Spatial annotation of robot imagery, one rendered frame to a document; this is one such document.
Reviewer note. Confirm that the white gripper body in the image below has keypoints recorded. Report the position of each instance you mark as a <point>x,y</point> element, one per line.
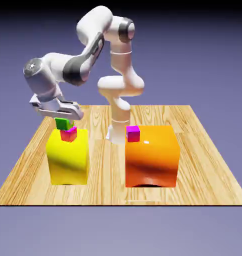
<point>61,111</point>

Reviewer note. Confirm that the small green cube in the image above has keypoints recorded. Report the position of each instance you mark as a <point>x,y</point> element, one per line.
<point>62,123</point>

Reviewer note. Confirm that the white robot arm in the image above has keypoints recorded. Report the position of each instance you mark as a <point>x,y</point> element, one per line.
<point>121,66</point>

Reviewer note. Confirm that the small red cube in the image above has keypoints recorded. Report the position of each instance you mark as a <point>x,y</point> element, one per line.
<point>68,135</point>

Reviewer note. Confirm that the small magenta cube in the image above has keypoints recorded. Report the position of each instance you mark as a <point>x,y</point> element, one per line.
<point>133,134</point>

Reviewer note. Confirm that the large yellow box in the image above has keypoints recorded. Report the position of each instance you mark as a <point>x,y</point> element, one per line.
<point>68,160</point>

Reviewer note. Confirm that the large orange box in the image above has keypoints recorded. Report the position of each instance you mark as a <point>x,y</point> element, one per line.
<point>152,158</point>

